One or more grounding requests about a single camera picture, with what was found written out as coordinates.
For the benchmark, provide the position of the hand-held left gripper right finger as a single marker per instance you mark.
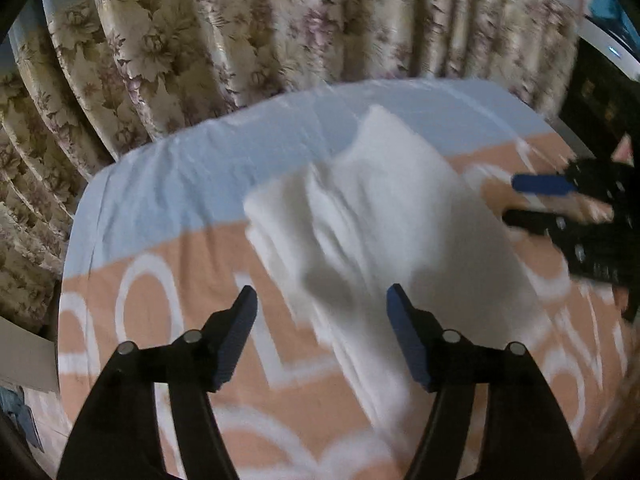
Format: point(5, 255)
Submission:
point(407, 335)

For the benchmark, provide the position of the white board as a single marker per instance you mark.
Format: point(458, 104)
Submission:
point(25, 355)

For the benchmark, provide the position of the white appliance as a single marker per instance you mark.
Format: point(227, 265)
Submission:
point(615, 40)

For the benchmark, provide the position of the blue orange printed blanket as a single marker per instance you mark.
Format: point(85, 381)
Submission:
point(175, 200)

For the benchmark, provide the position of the dark cabinet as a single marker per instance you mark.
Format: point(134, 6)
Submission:
point(600, 100)

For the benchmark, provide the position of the white knit sweater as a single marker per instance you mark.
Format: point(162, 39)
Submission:
point(400, 210)

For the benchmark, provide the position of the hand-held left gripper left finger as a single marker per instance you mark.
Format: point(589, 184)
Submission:
point(235, 340)

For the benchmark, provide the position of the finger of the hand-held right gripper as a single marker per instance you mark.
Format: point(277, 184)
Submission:
point(542, 184)
point(535, 222)

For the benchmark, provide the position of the blue patterned cloth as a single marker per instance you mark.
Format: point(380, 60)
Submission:
point(17, 415)

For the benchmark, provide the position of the floral curtain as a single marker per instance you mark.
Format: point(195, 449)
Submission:
point(250, 35)

